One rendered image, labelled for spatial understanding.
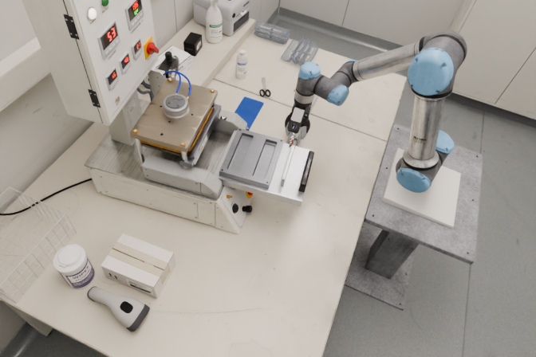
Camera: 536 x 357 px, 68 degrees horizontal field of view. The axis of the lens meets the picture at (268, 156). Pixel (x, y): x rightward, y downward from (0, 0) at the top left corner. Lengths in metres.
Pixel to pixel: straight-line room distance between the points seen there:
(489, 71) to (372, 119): 1.53
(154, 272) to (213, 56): 1.12
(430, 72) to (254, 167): 0.59
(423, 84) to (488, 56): 2.03
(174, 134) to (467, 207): 1.17
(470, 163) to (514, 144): 1.50
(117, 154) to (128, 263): 0.37
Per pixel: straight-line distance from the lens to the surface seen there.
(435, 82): 1.21
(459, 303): 2.47
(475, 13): 3.08
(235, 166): 1.31
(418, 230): 1.62
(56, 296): 1.44
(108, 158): 1.44
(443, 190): 1.75
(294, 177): 1.32
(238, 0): 2.14
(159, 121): 1.27
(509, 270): 2.72
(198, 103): 1.32
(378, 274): 2.33
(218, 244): 1.42
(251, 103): 1.85
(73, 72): 1.14
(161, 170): 1.29
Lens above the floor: 2.02
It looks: 50 degrees down
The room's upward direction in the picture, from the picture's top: 9 degrees clockwise
